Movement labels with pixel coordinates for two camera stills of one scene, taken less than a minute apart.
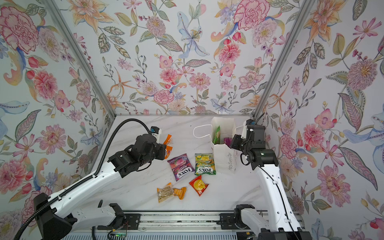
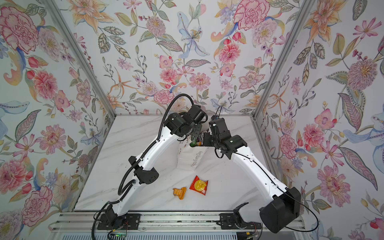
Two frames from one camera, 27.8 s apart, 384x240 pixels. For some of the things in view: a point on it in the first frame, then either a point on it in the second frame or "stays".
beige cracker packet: [165, 192] → [196, 142]
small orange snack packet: [179, 192] stays
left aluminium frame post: [82, 57] stays
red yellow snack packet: [199, 186] stays
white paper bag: [225, 157] → [193, 158]
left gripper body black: [157, 152] → [194, 129]
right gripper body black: [242, 145] → [211, 140]
